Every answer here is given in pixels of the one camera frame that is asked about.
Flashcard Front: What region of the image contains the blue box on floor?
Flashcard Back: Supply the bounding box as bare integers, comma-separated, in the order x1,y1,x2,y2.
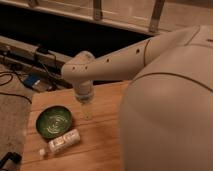
23,74,40,88

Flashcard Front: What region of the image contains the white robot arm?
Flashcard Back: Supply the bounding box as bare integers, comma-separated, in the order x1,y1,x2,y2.
61,25,213,171

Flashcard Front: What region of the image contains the black power adapter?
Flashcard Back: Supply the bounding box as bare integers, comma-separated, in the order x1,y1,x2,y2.
36,46,50,55

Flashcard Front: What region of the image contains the green ceramic bowl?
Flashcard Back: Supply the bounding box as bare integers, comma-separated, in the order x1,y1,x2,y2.
35,106,73,139

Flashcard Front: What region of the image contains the white plastic bottle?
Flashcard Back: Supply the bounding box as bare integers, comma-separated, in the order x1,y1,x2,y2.
39,129,81,157

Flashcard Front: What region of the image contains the black cable on floor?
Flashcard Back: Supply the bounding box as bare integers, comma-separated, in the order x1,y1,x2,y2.
0,71,33,104

